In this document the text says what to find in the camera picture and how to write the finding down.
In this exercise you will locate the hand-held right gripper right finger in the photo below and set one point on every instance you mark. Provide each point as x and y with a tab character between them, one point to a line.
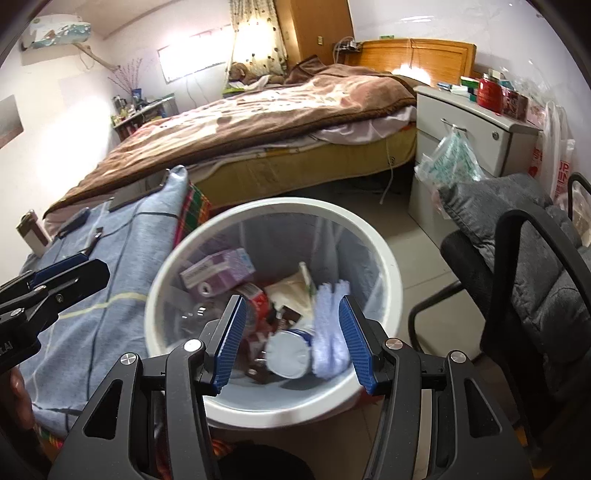
355	344

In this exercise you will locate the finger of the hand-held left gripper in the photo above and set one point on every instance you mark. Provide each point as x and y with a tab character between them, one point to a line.
51	272
78	281

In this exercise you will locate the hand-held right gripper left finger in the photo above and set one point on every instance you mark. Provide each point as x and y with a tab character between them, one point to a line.
228	344

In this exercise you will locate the white fluffy cloth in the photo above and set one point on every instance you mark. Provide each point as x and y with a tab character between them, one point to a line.
328	341

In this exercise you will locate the white round container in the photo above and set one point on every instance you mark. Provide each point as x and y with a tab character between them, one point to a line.
288	355

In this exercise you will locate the brown snack wrapper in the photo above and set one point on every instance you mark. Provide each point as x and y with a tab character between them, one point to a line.
288	317

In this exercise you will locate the purple carton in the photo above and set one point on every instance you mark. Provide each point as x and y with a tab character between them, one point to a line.
217	270

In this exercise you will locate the white paper packet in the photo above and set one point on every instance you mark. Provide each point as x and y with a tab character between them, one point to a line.
295	295

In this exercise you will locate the white round trash bin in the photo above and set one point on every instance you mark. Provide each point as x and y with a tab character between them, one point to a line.
277	206

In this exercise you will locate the person's left hand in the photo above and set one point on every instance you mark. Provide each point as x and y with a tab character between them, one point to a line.
21	392

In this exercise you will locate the white box with brown top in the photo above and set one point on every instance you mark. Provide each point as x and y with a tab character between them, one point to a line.
32	230

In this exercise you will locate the blue checked cloth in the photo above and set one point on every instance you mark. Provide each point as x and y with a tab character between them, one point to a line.
124	258

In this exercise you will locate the dark flat object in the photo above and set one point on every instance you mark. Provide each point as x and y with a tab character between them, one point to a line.
74	221

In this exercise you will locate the black smartphone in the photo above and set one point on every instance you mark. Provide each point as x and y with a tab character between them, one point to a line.
138	194

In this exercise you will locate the colourful plaid cloth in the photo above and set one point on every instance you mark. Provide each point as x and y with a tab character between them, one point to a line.
194	212

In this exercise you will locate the bed with yellow mattress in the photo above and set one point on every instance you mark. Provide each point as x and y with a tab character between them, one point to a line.
300	170

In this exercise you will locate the cluttered small desk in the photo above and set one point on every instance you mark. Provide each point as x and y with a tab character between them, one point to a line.
157	110

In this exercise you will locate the grey cushion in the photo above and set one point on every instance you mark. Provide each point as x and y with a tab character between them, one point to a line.
498	198

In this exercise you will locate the black office chair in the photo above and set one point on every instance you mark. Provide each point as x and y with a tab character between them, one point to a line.
515	214

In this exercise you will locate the green printed plastic bag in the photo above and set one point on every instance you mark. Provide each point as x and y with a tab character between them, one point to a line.
450	161

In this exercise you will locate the white bed sheet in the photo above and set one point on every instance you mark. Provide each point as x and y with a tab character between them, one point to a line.
360	131

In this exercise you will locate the purple decorative twigs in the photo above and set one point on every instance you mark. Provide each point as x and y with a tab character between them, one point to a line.
127	74

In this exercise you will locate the brown patterned blanket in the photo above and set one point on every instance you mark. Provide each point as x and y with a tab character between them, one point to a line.
231	120

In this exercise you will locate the white nightstand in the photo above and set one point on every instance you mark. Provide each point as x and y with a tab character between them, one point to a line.
461	120

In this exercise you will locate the window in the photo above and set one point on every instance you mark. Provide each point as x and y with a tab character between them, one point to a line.
194	60

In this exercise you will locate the brown teddy bear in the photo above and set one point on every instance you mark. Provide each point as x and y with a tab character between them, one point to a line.
240	71

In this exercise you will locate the white red-print plastic bag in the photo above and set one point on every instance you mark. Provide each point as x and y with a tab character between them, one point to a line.
551	152

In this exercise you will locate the pile of small boxes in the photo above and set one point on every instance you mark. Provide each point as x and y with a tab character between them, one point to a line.
461	85

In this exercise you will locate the red jar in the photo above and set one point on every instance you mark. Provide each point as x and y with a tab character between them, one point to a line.
489	94

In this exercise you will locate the red patterned tin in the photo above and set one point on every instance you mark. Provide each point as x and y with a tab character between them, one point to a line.
515	104

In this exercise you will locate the wooden headboard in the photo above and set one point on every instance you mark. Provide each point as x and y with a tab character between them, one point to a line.
425	55

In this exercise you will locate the patterned curtain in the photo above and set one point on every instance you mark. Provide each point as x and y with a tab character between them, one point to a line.
258	37

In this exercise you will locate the wooden wardrobe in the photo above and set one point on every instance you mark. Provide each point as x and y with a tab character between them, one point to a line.
314	27

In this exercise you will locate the wall poster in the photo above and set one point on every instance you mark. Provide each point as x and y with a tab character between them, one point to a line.
9	120

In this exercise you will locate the wall air conditioner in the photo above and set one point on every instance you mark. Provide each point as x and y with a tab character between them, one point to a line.
55	30

